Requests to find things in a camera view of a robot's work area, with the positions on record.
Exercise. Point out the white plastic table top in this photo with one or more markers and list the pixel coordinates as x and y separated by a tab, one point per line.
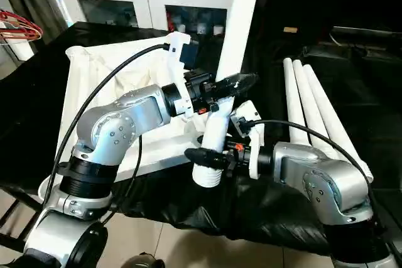
144	67

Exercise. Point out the white plastic table leg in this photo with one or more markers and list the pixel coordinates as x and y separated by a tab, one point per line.
311	101
333	123
242	17
295	98

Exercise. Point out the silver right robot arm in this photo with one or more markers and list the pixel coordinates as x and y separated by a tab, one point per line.
320	180

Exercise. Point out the small tan block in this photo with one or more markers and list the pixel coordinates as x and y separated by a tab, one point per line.
289	29

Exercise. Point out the black work mat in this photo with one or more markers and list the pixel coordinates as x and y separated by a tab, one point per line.
25	123

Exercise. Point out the black folding table frame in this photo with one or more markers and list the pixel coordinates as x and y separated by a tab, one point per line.
12	199

